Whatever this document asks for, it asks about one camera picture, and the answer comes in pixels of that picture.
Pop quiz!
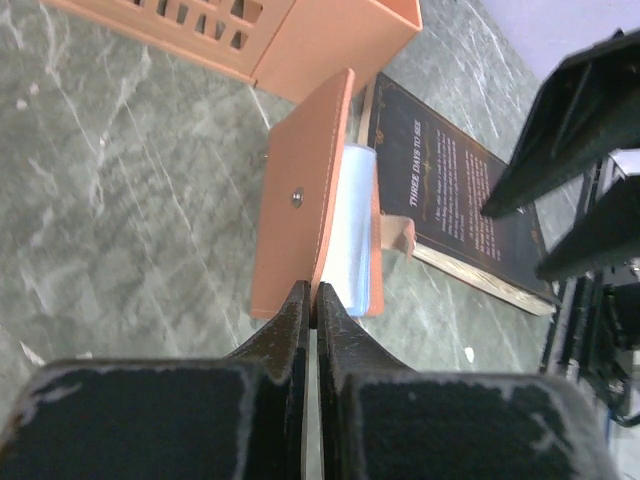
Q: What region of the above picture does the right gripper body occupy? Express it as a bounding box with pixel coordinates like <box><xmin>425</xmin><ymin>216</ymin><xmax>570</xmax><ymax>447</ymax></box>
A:
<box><xmin>539</xmin><ymin>149</ymin><xmax>640</xmax><ymax>431</ymax></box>

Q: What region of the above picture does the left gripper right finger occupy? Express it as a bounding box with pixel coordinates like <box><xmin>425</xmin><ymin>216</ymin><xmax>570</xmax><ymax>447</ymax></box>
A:
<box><xmin>315</xmin><ymin>282</ymin><xmax>416</xmax><ymax>401</ymax></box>

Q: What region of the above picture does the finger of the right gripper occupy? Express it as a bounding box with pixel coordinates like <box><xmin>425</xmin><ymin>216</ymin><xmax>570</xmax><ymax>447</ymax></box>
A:
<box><xmin>536</xmin><ymin>175</ymin><xmax>639</xmax><ymax>280</ymax></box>
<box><xmin>481</xmin><ymin>30</ymin><xmax>639</xmax><ymax>218</ymax></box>

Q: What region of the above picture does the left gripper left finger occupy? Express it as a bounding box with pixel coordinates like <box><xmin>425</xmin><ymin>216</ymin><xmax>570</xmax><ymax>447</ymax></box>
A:
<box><xmin>224</xmin><ymin>280</ymin><xmax>311</xmax><ymax>401</ymax></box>

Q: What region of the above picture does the black book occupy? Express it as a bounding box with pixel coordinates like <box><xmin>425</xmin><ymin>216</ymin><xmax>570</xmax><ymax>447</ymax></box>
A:
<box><xmin>358</xmin><ymin>73</ymin><xmax>559</xmax><ymax>316</ymax></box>

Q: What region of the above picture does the orange plastic file organizer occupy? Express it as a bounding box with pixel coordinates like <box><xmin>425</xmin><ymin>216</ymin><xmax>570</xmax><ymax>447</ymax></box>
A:
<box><xmin>53</xmin><ymin>0</ymin><xmax>423</xmax><ymax>103</ymax></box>

